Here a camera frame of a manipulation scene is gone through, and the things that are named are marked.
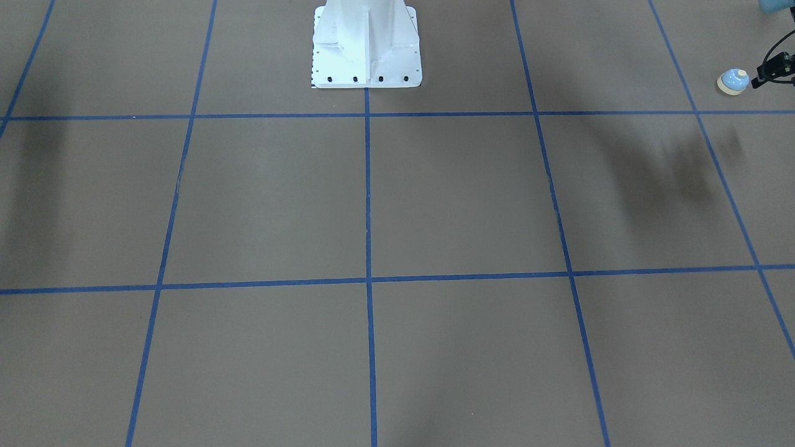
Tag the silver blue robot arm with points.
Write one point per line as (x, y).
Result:
(768, 7)

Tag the light blue call bell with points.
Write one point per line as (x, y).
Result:
(733, 81)

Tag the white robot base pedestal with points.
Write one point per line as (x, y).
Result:
(365, 44)

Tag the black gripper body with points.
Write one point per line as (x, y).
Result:
(777, 65)

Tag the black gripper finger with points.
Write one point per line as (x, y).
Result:
(762, 78)

